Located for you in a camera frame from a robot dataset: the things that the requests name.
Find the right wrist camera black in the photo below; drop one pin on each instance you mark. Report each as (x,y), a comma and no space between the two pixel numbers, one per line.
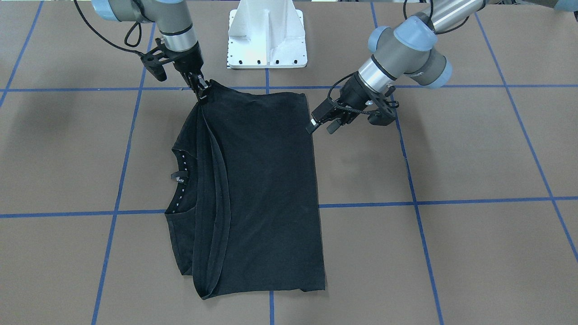
(156,58)

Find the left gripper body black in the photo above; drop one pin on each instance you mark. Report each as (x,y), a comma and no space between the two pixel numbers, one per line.
(352,93)

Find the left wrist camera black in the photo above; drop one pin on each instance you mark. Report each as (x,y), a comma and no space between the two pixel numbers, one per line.
(386,112)

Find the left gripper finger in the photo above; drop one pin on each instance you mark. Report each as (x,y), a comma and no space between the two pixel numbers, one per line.
(338,122)
(325,112)

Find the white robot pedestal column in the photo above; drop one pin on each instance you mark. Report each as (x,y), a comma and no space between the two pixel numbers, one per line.
(266,34)

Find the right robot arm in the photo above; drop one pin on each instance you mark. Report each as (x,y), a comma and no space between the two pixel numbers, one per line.
(178,43)

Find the black t-shirt with logo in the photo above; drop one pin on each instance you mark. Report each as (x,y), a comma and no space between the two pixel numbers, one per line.
(245,214)

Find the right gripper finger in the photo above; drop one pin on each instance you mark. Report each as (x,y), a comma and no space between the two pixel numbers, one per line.
(200,86)

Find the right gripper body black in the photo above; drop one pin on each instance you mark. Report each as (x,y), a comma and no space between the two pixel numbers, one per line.
(188,61)

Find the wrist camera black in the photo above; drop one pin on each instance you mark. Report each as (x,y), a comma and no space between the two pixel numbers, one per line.
(156,58)
(386,112)

